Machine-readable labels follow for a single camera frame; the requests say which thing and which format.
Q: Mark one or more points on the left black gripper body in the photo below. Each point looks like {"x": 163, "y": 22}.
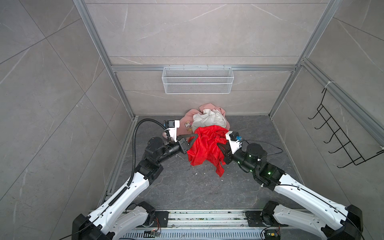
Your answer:
{"x": 180, "y": 142}

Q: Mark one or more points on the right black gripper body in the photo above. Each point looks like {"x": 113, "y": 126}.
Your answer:
{"x": 231, "y": 157}

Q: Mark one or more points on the red cloth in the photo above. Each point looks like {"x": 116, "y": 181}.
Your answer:
{"x": 205, "y": 147}

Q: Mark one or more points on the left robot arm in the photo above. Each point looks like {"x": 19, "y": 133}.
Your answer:
{"x": 108, "y": 221}

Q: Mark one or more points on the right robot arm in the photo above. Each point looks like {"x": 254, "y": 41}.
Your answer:
{"x": 323, "y": 217}

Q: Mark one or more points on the pink cloth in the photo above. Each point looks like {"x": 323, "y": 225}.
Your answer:
{"x": 187, "y": 121}

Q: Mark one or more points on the white cloth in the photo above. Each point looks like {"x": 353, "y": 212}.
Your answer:
{"x": 209, "y": 118}

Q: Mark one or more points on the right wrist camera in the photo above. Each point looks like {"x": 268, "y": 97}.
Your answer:
{"x": 235, "y": 141}

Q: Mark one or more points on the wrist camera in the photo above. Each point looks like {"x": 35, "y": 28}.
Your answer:
{"x": 171, "y": 129}
{"x": 235, "y": 141}

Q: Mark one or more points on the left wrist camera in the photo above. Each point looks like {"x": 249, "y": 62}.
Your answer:
{"x": 171, "y": 129}

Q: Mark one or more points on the white wire mesh basket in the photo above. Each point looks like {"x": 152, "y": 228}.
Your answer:
{"x": 197, "y": 80}

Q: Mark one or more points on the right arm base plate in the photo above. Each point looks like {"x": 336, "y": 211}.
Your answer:
{"x": 258, "y": 217}

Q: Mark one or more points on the aluminium mounting rail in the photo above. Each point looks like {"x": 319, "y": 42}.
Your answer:
{"x": 236, "y": 218}

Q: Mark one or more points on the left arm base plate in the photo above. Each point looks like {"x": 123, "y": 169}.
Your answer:
{"x": 158, "y": 219}

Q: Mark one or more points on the black wire hook rack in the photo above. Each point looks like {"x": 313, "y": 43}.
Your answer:
{"x": 343, "y": 141}

